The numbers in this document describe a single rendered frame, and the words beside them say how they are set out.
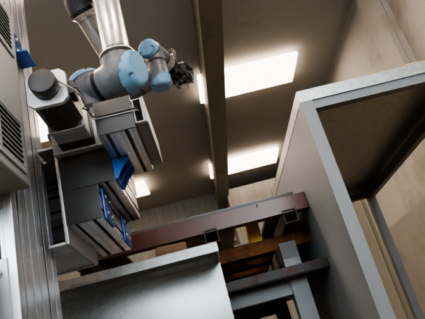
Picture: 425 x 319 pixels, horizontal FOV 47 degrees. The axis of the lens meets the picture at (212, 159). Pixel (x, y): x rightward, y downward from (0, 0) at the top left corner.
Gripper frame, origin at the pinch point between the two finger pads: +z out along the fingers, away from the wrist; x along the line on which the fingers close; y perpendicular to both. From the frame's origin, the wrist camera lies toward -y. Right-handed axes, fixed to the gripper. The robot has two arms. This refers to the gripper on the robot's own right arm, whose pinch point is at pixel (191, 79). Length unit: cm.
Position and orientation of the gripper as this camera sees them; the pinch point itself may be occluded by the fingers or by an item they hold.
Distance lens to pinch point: 211.2
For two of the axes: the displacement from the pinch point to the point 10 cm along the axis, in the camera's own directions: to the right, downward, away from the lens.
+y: 3.6, 8.3, -4.3
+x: 8.1, -5.0, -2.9
